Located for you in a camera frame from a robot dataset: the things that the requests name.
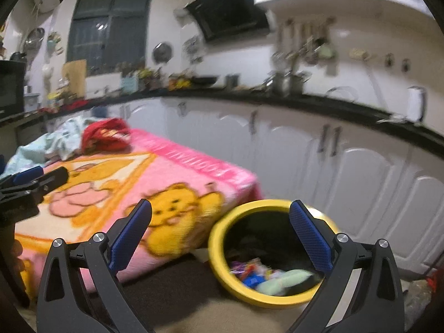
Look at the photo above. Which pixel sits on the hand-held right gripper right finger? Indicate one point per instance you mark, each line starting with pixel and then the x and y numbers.
pixel 310 236

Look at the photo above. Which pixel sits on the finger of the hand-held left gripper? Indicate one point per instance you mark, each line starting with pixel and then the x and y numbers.
pixel 27 176
pixel 52 179

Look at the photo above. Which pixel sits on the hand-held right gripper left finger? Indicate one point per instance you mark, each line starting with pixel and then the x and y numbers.
pixel 130 236

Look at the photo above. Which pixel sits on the green plastic bag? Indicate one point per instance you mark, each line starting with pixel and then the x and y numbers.
pixel 298 276

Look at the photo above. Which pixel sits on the white red-printed plastic bag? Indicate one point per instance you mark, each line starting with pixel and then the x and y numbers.
pixel 256 266

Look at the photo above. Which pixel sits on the blue plastic bag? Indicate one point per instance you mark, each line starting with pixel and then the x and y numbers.
pixel 252 280

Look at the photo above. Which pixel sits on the yellow round bin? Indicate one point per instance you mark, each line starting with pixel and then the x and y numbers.
pixel 249 301

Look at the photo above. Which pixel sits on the person's left hand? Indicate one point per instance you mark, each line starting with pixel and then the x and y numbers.
pixel 17 255

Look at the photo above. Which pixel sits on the light blue patterned cloth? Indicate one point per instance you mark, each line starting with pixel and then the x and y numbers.
pixel 59 138

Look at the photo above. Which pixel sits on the pink printed blanket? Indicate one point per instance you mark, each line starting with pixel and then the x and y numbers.
pixel 114 180

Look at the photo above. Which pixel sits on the red embroidered cloth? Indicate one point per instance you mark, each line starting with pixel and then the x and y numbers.
pixel 104 135

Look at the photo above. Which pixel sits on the white lower cabinets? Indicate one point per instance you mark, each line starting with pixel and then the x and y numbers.
pixel 295 156

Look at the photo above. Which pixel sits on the black microwave oven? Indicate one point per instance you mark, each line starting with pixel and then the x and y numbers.
pixel 12 88

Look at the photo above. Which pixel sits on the wooden cutting board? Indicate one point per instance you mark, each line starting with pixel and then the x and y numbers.
pixel 74 78

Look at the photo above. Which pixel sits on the blue utensil holder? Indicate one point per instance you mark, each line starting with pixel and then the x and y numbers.
pixel 128 84

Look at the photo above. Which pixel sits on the clear plastic bag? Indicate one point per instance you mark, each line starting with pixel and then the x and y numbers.
pixel 418 296

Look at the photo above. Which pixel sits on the black kitchen countertop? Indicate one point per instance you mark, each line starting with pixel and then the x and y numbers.
pixel 312 104

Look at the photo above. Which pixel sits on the stack of steel bowls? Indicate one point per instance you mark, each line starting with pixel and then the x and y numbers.
pixel 34 39

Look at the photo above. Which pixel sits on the row of seasoning bottles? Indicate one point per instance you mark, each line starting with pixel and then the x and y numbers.
pixel 163 81

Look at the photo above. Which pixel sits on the steel stock pot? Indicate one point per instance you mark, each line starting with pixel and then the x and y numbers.
pixel 288 83

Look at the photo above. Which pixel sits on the dark window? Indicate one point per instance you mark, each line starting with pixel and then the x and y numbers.
pixel 109 27

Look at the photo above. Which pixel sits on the steel pan lid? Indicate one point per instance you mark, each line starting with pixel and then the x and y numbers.
pixel 162 52

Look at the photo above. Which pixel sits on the black wok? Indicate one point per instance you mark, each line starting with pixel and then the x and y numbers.
pixel 204 80

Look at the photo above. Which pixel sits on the steel cup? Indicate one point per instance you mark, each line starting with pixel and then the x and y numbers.
pixel 232 81

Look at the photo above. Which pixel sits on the row of hung kitchen utensils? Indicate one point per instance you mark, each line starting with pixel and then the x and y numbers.
pixel 308 45

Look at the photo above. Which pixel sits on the black range hood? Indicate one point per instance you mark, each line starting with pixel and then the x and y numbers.
pixel 230 10

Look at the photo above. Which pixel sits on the wall power socket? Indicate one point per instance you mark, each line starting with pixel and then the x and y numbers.
pixel 359 53

